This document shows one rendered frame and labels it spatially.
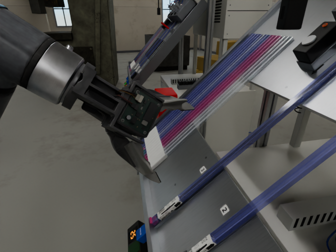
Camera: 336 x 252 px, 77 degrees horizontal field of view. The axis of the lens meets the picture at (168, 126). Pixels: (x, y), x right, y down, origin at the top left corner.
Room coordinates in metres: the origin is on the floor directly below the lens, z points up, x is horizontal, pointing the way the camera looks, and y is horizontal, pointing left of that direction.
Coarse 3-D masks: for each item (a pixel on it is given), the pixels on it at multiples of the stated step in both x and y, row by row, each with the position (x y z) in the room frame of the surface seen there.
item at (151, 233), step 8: (144, 176) 0.46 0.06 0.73; (144, 184) 0.42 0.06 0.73; (144, 192) 0.39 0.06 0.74; (144, 200) 0.37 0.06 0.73; (144, 208) 0.34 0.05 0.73; (152, 208) 0.35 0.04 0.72; (144, 216) 0.32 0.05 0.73; (152, 216) 0.33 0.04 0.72; (152, 232) 0.28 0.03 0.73; (152, 240) 0.27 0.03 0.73; (152, 248) 0.25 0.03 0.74
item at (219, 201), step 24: (192, 144) 0.46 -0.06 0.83; (168, 168) 0.44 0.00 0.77; (192, 168) 0.39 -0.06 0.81; (168, 192) 0.37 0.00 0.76; (216, 192) 0.30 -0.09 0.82; (240, 192) 0.27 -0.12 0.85; (168, 216) 0.31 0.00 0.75; (192, 216) 0.28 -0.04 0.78; (216, 216) 0.25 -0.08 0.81; (168, 240) 0.26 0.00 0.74; (192, 240) 0.24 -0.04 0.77; (240, 240) 0.20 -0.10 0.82; (264, 240) 0.19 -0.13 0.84
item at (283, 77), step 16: (320, 0) 0.61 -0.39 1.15; (272, 16) 0.73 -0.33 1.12; (304, 16) 0.60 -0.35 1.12; (320, 16) 0.55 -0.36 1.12; (256, 32) 0.72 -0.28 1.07; (272, 32) 0.65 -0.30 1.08; (288, 32) 0.59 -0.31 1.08; (304, 32) 0.54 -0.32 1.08; (288, 48) 0.53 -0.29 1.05; (272, 64) 0.52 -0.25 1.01; (288, 64) 0.48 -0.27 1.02; (256, 80) 0.51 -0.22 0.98; (272, 80) 0.47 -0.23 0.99; (288, 80) 0.43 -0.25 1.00; (304, 80) 0.40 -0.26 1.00; (288, 96) 0.39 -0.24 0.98; (320, 96) 0.34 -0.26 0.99; (320, 112) 0.32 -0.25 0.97
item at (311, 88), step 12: (324, 72) 0.37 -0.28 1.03; (312, 84) 0.37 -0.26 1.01; (300, 96) 0.36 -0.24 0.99; (288, 108) 0.35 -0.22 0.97; (276, 120) 0.35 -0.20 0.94; (252, 132) 0.35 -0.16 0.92; (264, 132) 0.35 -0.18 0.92; (240, 144) 0.35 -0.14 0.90; (228, 156) 0.34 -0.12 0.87; (216, 168) 0.33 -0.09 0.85; (204, 180) 0.32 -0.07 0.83; (192, 192) 0.32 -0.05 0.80; (156, 216) 0.31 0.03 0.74
